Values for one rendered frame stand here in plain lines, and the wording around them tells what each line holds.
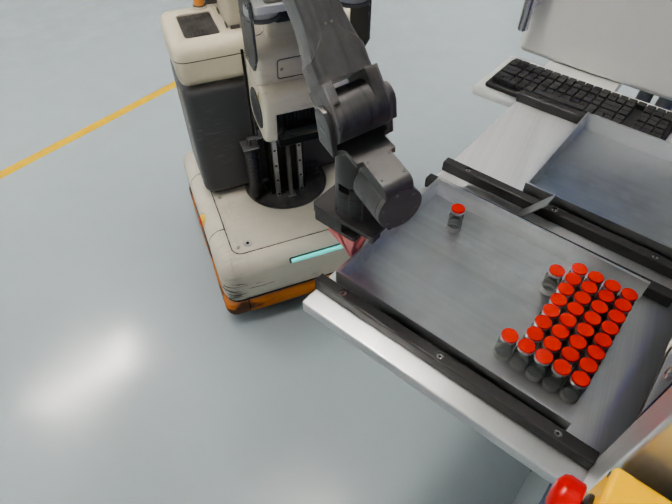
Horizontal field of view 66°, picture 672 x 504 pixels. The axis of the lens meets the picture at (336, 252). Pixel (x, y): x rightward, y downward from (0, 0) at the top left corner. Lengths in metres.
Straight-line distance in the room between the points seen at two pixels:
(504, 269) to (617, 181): 0.31
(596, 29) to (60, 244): 1.90
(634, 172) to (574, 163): 0.10
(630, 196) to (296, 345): 1.11
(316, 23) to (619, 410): 0.56
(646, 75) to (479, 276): 0.80
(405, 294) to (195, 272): 1.32
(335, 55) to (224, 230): 1.18
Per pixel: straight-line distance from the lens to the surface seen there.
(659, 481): 0.56
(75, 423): 1.78
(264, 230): 1.67
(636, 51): 1.44
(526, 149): 1.04
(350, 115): 0.57
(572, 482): 0.52
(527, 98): 1.15
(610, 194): 0.99
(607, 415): 0.73
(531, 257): 0.84
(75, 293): 2.06
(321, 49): 0.57
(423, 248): 0.81
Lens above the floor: 1.47
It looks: 48 degrees down
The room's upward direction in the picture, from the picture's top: straight up
